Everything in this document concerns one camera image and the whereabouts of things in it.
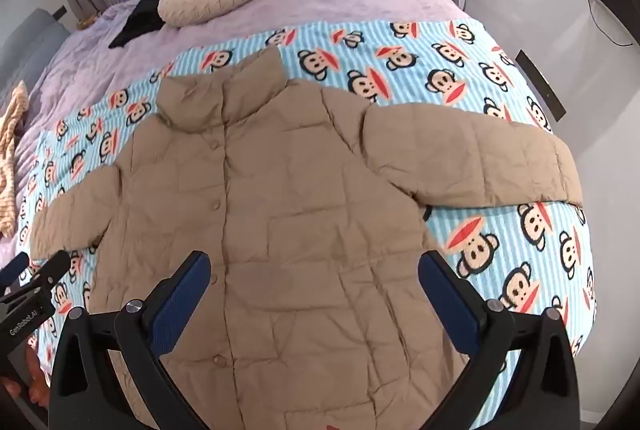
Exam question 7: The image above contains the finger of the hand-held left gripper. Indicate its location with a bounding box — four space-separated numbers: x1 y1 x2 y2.
0 253 30 287
0 251 72 303

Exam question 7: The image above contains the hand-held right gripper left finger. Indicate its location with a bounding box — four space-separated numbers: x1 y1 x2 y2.
47 251 211 430

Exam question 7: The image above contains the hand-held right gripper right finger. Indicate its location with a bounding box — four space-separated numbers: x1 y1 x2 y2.
419 251 584 430

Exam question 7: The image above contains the tan puffer jacket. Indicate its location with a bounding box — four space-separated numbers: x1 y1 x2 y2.
31 45 586 430

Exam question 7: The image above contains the person's left hand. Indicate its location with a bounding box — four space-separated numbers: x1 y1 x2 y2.
0 345 52 411

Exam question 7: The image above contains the beige checked cloth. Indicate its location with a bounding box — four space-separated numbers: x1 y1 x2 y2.
0 80 32 238

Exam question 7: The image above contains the grey padded headboard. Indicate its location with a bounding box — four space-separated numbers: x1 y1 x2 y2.
0 8 71 91

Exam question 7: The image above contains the dark rectangular board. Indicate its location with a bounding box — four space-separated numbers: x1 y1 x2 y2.
515 49 567 121

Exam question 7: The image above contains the blue striped monkey print blanket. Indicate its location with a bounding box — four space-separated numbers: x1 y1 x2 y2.
15 18 599 393

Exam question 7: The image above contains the black garment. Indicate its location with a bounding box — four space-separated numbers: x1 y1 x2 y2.
109 0 193 50

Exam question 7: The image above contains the black cable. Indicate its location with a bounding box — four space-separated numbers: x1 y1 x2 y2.
585 0 633 47

